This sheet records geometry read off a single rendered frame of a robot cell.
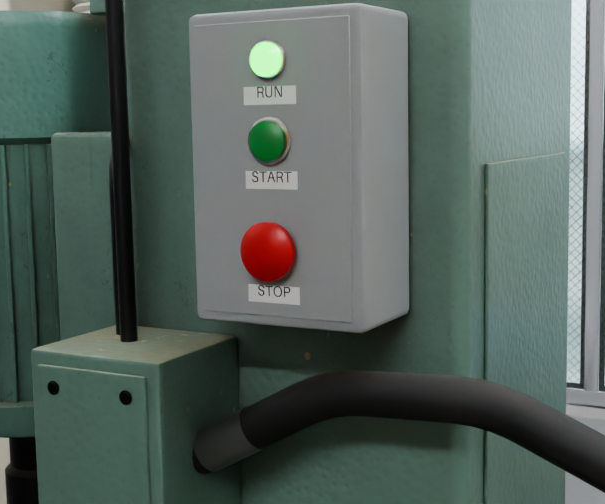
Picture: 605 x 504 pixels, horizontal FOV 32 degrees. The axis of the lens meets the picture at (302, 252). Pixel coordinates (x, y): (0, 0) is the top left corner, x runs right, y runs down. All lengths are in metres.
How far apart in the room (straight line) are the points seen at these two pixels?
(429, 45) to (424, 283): 0.12
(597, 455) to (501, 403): 0.05
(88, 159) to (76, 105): 0.06
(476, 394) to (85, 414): 0.21
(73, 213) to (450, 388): 0.32
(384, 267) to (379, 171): 0.05
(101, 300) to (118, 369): 0.16
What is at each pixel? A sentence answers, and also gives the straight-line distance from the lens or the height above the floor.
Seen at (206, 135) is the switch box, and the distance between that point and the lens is 0.55.
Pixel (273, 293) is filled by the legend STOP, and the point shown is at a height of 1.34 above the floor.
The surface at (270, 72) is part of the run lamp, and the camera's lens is 0.53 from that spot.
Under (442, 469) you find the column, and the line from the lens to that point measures 0.59.
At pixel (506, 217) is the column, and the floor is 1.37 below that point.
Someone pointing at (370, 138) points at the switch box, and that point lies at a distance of 0.52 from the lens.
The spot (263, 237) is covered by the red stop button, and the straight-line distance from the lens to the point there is 0.53.
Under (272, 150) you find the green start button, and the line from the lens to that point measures 0.52.
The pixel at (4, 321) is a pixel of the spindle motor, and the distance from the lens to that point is 0.80.
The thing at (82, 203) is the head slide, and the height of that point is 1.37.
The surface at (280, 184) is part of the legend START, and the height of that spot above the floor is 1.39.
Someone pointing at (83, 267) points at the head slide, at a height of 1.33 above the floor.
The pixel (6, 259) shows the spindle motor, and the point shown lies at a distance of 0.78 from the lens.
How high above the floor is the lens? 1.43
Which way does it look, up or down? 7 degrees down
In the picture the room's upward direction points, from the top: 1 degrees counter-clockwise
